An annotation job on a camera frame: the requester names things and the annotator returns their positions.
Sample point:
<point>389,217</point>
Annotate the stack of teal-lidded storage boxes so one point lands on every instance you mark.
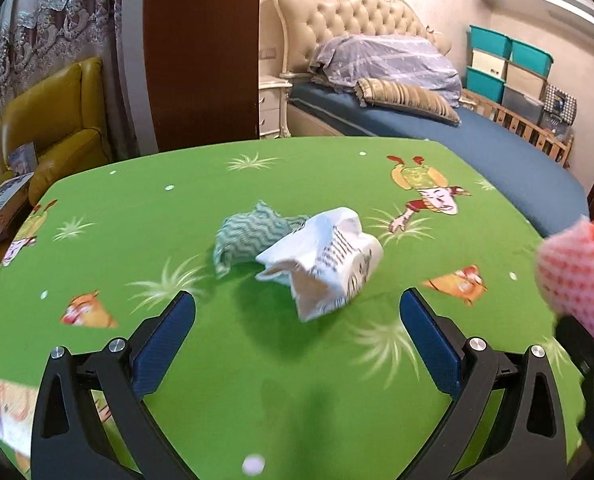
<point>507,72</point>

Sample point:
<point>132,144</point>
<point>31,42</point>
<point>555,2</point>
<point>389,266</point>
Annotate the red foam net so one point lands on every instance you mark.
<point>579,270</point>

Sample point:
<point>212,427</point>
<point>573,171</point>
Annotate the brown wooden wardrobe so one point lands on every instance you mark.
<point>202,55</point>

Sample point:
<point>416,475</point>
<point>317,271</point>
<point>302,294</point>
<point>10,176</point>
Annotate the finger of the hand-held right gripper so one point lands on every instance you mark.
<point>592,375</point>

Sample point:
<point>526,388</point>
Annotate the teal wavy cloth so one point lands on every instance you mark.
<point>242,237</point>

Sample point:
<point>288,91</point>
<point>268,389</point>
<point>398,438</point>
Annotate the boxes on armchair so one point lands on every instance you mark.
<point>2,205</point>

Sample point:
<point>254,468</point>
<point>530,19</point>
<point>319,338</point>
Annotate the small blue printed box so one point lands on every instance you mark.
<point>23,157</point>

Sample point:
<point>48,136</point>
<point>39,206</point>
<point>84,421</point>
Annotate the wall switch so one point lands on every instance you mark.
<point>268,53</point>

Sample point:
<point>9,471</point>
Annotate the wooden crib rail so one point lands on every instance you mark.
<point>527,127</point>

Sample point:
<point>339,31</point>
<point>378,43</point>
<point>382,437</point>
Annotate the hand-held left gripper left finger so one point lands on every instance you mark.
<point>164,340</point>

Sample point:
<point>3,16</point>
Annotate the yellow leather armchair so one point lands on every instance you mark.
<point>52,125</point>

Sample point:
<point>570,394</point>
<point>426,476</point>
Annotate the blue bed mattress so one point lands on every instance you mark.
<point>502,155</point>

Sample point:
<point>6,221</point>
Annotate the white printed paper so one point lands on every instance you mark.
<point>322,265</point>

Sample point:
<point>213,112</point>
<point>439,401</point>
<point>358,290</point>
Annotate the gold striped bolster pillow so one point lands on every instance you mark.
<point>412,100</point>

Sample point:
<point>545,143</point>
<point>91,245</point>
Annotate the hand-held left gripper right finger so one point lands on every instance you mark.
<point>429,342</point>

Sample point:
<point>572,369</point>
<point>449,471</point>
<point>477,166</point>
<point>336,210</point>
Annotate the beige tufted headboard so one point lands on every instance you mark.
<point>357,15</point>

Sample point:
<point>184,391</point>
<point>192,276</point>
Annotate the black patterned bag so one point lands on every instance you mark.
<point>561,102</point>

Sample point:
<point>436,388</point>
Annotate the green printed tablecloth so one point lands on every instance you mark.
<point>277,360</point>

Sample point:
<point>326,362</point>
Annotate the beige lace curtain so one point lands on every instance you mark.
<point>57,15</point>

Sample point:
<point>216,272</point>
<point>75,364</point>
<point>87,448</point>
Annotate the white nightstand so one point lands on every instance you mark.
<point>272,110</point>

